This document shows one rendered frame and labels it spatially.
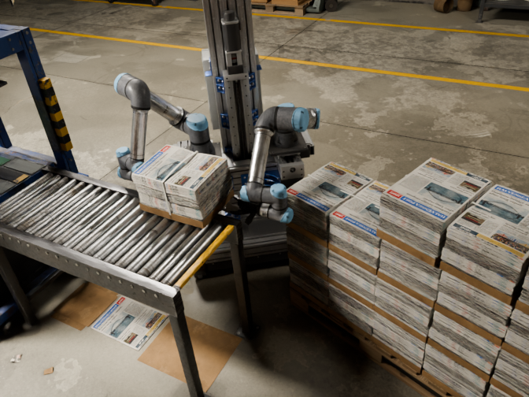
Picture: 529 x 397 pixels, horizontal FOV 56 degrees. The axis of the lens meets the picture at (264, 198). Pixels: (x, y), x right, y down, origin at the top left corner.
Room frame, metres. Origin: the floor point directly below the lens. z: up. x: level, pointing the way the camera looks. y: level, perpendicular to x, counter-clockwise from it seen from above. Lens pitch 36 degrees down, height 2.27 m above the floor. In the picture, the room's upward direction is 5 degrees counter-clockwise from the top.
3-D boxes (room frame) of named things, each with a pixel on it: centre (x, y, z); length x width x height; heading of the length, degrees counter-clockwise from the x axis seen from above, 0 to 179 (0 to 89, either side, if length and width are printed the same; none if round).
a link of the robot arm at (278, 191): (1.88, -0.05, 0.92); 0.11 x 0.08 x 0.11; 72
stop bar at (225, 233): (1.65, 0.28, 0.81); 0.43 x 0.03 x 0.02; 149
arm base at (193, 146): (2.53, 0.34, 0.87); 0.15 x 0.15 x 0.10
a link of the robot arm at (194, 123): (2.53, 0.34, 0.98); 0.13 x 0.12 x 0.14; 40
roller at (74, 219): (2.07, 0.95, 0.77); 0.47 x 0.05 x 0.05; 149
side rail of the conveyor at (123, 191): (2.21, 0.70, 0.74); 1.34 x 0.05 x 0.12; 59
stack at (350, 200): (1.75, -0.62, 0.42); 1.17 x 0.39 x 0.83; 41
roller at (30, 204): (2.24, 1.23, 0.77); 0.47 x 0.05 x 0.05; 149
